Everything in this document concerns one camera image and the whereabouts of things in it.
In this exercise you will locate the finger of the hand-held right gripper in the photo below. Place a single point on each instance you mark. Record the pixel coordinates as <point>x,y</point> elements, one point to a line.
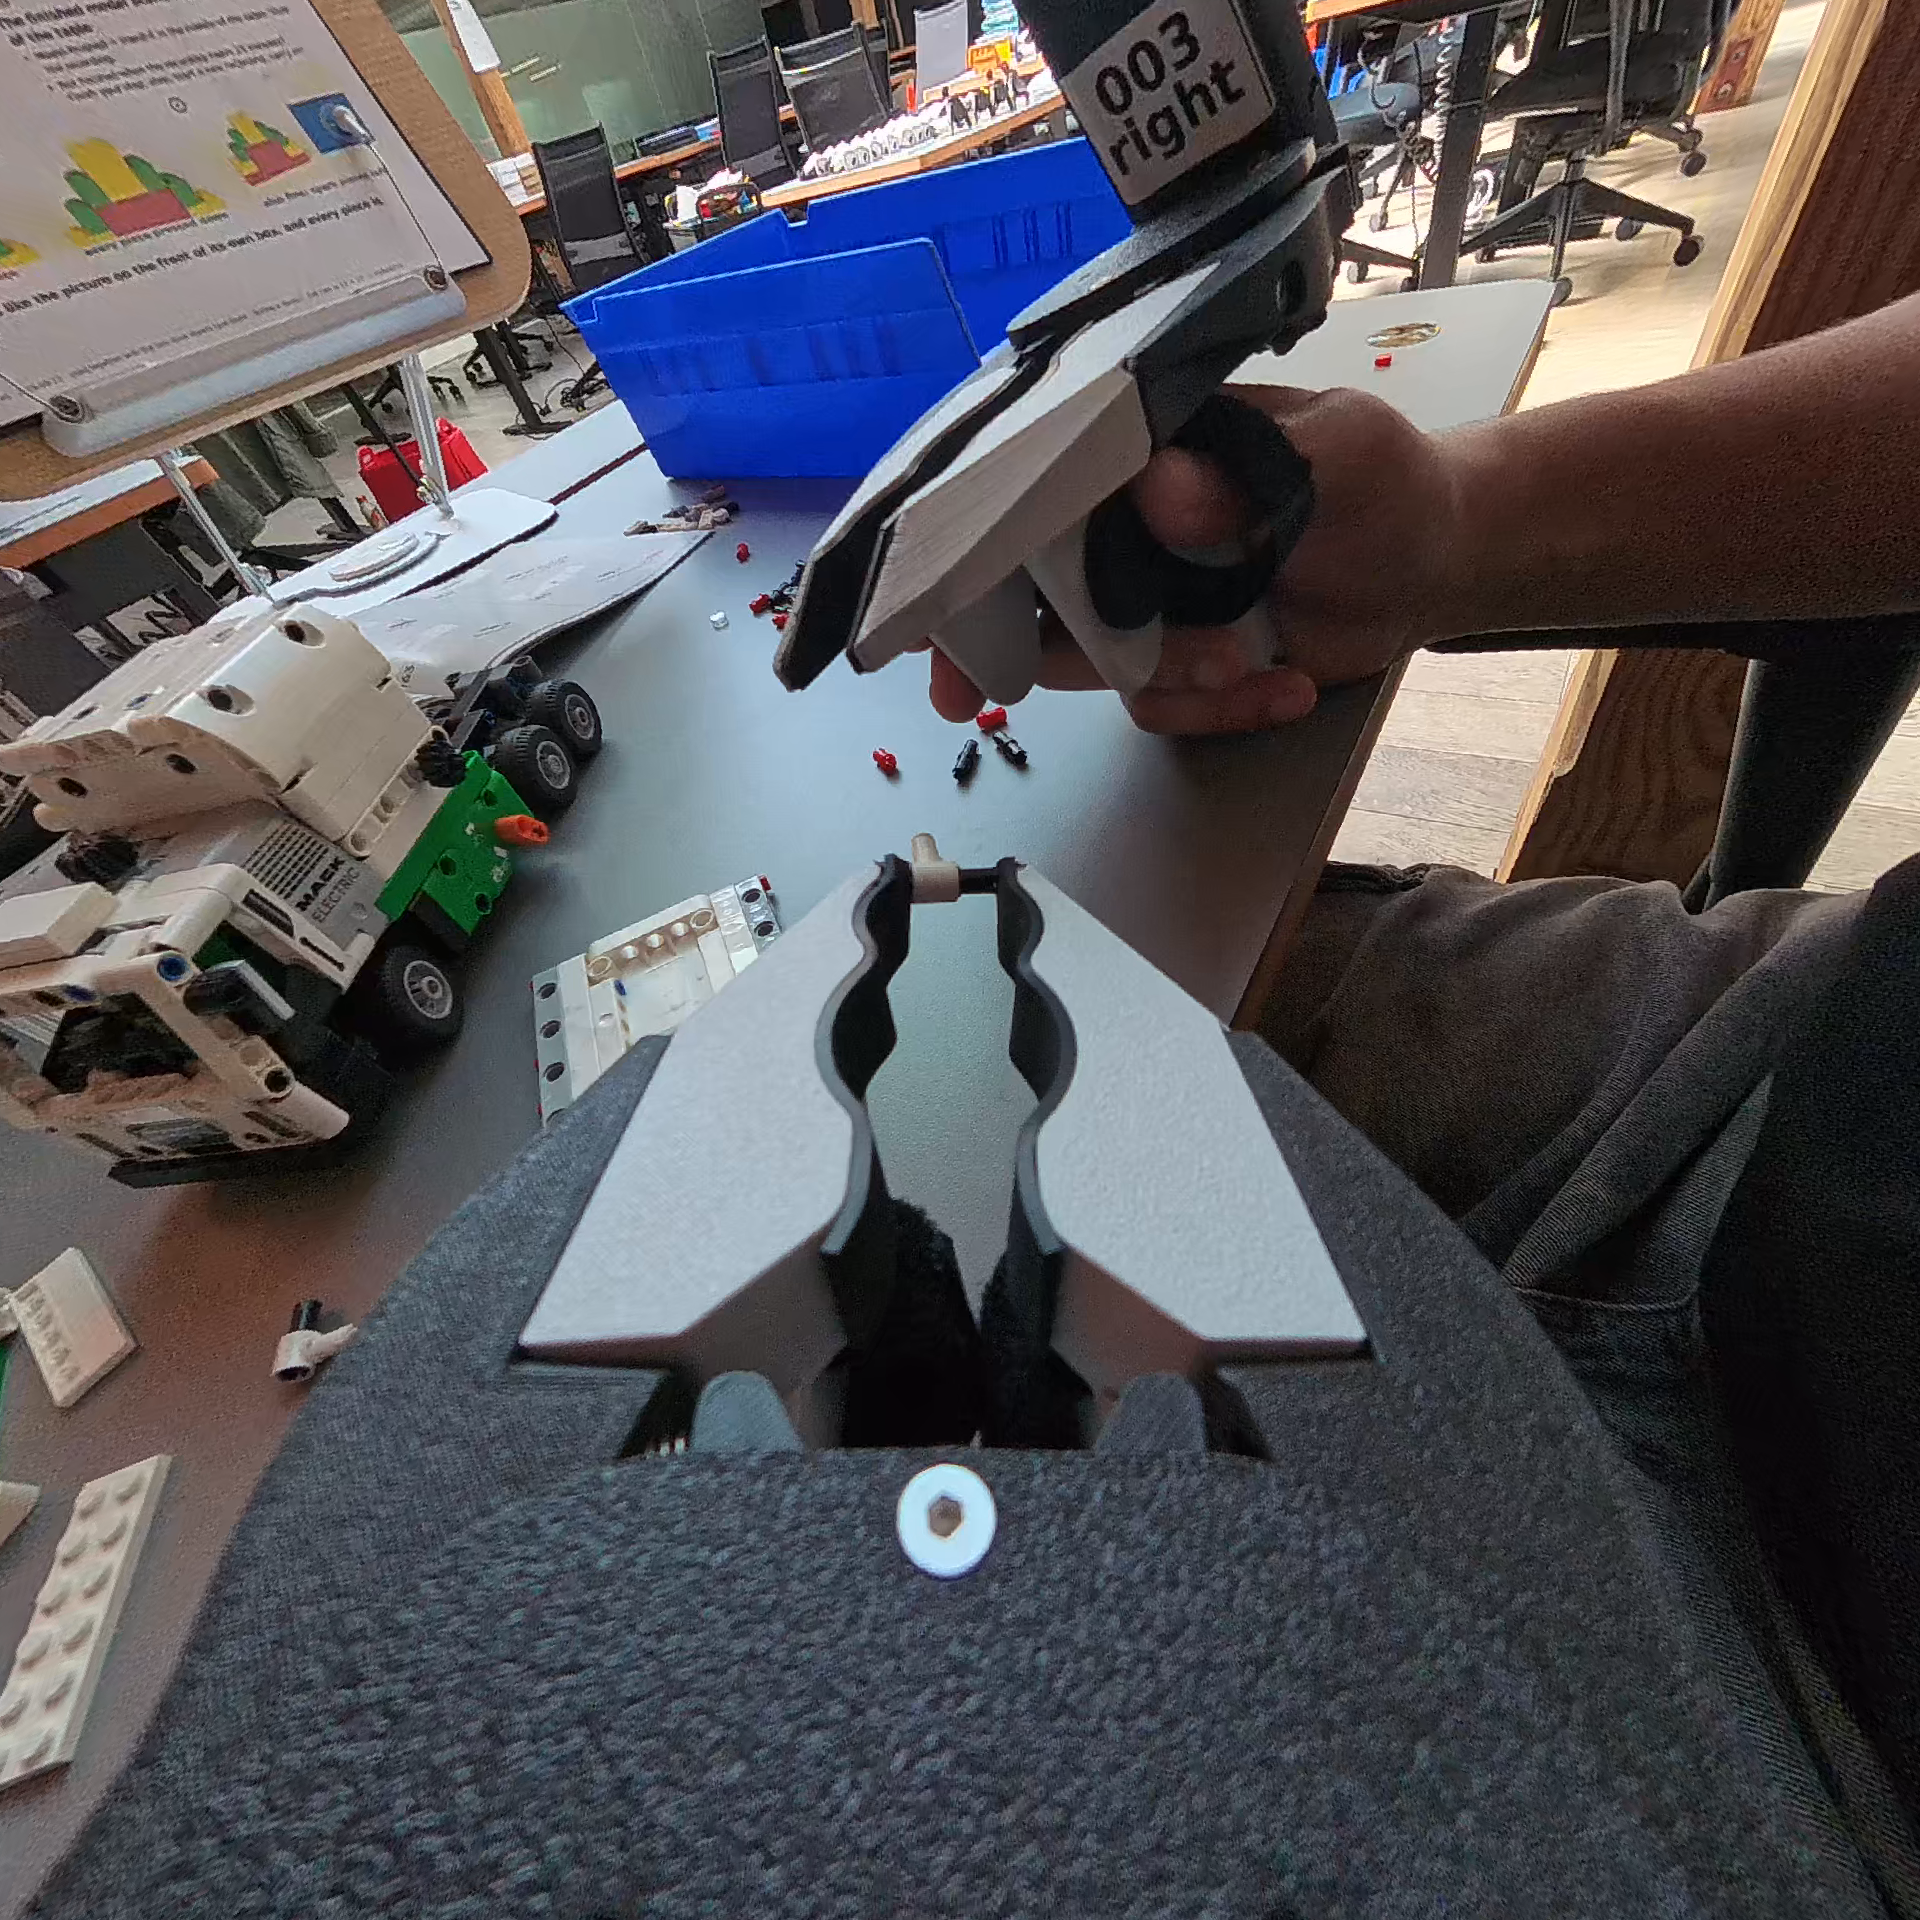
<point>900,482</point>
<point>1004,482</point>

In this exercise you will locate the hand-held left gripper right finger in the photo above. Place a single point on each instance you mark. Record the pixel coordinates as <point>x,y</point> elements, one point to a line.
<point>1170,1185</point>

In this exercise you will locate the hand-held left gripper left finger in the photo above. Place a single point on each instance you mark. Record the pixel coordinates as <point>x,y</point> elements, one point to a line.
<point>705,1185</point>

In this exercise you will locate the grey and tan lego panel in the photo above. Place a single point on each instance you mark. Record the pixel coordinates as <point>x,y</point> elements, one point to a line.
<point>662,975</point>

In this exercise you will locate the tan lego pin connector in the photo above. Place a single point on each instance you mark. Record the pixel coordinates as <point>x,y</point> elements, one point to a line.
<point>933,874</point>

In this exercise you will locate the pile of black and red lego pins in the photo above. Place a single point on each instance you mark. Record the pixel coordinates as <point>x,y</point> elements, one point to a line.
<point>780,593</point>

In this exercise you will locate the cluster of brown lego pieces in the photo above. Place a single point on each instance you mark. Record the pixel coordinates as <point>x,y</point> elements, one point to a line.
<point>685,513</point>

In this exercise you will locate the lego instruction booklet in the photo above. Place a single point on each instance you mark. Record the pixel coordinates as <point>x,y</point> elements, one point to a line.
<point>568,579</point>

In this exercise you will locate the small white lego connector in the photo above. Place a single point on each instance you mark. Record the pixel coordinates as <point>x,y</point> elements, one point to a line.
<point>309,1345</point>

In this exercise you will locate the white and green lego truck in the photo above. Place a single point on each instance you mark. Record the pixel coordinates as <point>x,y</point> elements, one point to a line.
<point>302,840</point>

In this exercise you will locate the short white lego plate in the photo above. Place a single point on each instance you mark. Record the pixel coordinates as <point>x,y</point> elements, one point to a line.
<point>66,1327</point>

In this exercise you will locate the long white lego plate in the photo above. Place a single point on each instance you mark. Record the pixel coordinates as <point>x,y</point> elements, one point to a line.
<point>83,1622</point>

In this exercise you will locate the person's right hand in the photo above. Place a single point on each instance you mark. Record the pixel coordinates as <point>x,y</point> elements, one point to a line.
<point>1379,541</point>

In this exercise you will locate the blue plastic bin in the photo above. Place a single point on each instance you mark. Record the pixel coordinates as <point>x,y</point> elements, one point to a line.
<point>812,345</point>

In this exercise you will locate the round metal disc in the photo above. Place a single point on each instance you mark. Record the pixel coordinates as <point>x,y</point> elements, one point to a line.
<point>1401,333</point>

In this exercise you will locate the black office chair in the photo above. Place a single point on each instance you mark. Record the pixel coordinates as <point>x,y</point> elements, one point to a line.
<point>589,209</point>
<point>838,86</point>
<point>1599,105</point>
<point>749,113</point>

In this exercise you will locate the person's dark trousers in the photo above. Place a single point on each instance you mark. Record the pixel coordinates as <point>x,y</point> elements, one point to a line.
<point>1622,1141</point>

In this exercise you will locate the red container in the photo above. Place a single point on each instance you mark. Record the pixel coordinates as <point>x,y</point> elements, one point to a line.
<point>393,472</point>

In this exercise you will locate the wooden panel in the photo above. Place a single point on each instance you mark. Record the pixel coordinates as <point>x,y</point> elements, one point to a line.
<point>1845,225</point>

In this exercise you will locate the wooden instruction sheet stand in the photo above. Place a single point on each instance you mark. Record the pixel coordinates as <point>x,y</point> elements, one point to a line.
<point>226,181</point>

